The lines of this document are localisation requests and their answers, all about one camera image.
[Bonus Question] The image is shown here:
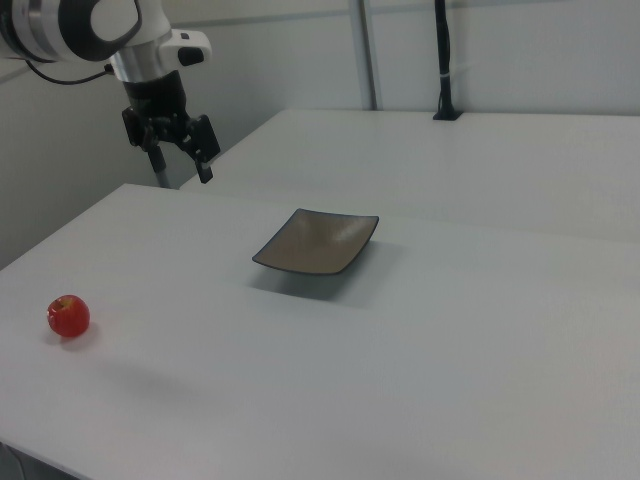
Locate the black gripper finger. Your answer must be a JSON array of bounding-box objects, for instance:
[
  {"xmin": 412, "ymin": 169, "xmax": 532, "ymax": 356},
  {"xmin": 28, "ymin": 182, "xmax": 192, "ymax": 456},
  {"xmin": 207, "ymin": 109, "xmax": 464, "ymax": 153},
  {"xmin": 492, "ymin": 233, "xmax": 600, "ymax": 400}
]
[
  {"xmin": 144, "ymin": 139, "xmax": 168, "ymax": 174},
  {"xmin": 185, "ymin": 114, "xmax": 222, "ymax": 185}
]

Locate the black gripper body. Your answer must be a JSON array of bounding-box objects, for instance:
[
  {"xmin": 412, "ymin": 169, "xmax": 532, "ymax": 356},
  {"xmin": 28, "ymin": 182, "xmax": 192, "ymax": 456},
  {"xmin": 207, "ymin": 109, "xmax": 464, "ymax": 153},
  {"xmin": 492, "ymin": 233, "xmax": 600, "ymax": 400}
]
[{"xmin": 121, "ymin": 70, "xmax": 193, "ymax": 152}]

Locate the red apple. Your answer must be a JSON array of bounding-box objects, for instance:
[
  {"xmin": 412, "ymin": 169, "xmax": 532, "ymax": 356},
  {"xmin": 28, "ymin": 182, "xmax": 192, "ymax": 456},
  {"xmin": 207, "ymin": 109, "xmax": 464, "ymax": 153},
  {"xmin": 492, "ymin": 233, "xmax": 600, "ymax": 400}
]
[{"xmin": 47, "ymin": 293, "xmax": 92, "ymax": 339}]

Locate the square brown ceramic plate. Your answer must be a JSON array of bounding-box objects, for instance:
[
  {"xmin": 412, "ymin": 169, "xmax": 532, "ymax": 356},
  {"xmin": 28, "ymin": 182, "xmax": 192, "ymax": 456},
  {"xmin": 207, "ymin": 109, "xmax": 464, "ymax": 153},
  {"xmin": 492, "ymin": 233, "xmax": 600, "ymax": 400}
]
[{"xmin": 251, "ymin": 207, "xmax": 380, "ymax": 277}]

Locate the tall black pole stand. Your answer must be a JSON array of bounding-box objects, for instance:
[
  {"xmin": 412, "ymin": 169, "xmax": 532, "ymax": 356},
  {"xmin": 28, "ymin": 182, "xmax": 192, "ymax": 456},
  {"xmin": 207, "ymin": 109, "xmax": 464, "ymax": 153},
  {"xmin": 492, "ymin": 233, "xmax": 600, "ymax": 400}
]
[{"xmin": 432, "ymin": 0, "xmax": 464, "ymax": 122}]

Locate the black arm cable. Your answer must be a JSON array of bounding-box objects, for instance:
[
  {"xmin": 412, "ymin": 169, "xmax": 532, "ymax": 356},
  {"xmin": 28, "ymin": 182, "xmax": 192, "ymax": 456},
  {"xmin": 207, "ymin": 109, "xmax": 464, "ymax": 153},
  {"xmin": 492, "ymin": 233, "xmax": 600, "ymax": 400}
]
[{"xmin": 22, "ymin": 58, "xmax": 116, "ymax": 86}]

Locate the grey metal partition post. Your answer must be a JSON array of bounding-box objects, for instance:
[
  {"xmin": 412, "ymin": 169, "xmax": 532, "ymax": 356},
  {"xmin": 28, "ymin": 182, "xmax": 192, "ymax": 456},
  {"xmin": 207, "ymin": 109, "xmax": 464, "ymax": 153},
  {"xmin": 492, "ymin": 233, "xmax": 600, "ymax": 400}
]
[{"xmin": 349, "ymin": 0, "xmax": 379, "ymax": 111}]

